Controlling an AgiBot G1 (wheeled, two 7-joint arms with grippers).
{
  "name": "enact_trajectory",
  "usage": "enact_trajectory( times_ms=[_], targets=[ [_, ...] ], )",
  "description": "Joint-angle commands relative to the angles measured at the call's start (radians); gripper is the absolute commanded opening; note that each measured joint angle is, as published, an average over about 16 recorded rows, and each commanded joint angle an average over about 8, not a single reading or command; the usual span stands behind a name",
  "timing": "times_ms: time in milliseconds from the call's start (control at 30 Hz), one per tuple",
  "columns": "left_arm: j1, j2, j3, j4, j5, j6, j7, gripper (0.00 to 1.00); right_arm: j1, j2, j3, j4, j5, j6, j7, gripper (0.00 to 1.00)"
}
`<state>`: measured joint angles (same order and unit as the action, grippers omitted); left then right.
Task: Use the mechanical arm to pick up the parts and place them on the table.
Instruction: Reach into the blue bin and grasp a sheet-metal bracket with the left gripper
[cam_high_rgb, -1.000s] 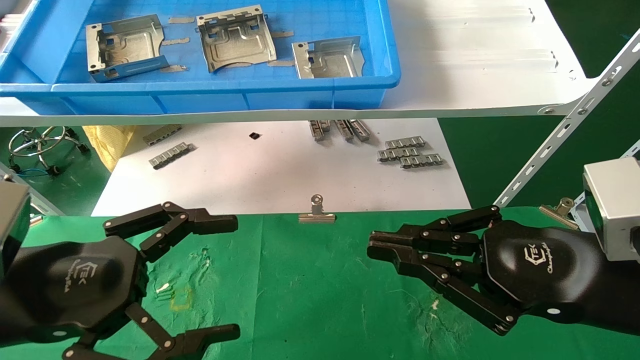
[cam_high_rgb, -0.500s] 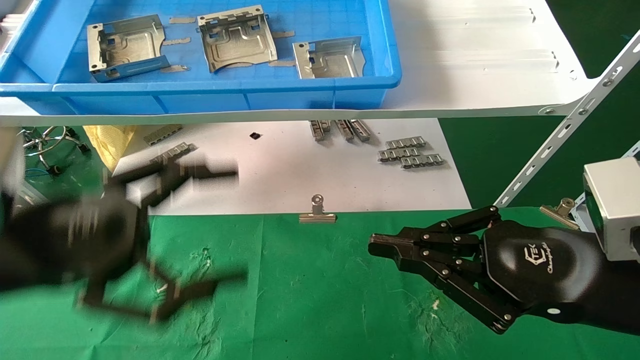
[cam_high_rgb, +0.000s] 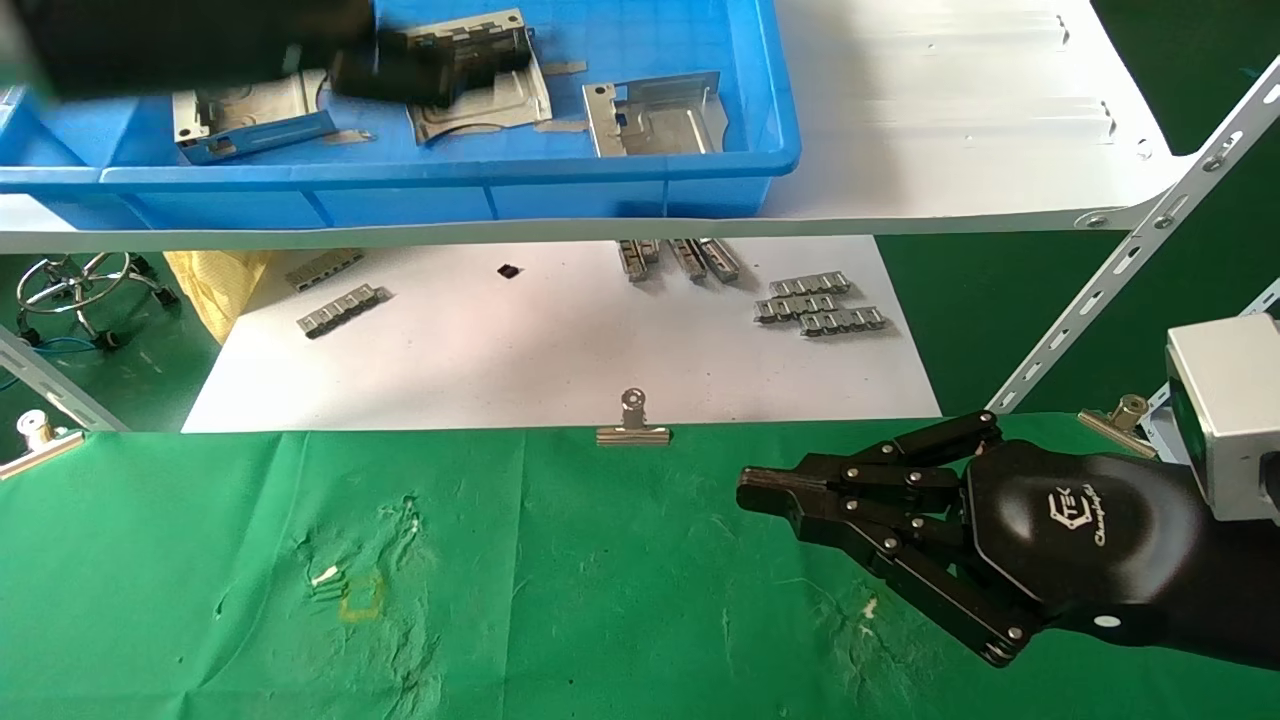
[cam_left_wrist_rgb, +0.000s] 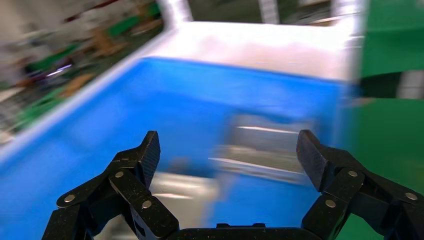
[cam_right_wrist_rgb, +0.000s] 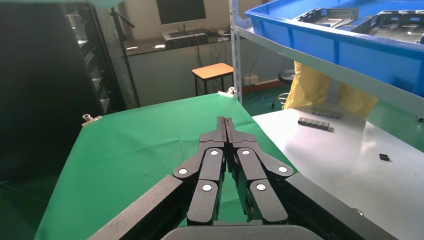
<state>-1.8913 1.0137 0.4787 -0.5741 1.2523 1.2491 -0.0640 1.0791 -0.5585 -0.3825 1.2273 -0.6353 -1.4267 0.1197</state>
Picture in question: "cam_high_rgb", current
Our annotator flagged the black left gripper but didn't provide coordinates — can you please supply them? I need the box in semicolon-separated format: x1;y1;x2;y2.
25;0;534;109

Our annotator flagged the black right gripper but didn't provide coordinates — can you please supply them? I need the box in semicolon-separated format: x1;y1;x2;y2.
738;408;1203;670

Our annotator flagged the silver metal bracket part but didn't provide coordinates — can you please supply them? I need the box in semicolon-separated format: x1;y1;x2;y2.
405;8;555;148
582;71;727;160

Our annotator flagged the blue plastic bin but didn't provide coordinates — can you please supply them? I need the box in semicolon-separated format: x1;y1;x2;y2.
0;0;804;232

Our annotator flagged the silver binder clip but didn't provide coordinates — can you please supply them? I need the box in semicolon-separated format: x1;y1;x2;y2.
596;387;674;448
0;409;88;482
1077;393;1162;460

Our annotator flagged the white shelf board holding strips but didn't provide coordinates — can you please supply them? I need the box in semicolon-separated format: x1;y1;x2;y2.
180;235;942;434

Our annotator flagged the green table cloth with marks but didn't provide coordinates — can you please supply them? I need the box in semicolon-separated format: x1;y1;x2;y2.
0;411;1280;720

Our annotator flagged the yellow cloth bag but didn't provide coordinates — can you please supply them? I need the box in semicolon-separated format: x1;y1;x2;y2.
162;249;274;347

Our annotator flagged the white shelf board holding bin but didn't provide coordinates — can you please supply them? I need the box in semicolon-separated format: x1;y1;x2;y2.
0;0;1197;254

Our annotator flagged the chrome stool base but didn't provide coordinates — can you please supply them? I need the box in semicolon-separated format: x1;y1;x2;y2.
14;251;182;350

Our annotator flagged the silver bracket with blue edge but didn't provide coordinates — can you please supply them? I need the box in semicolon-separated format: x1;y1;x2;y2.
171;67;342;167

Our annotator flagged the white perforated rack post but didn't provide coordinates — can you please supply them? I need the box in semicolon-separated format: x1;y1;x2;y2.
985;58;1280;417
0;325;130;435

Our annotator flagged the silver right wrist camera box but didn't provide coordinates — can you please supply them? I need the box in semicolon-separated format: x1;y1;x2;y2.
1164;314;1280;524

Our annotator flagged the blue cable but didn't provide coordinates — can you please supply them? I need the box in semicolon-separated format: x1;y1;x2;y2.
0;334;102;394

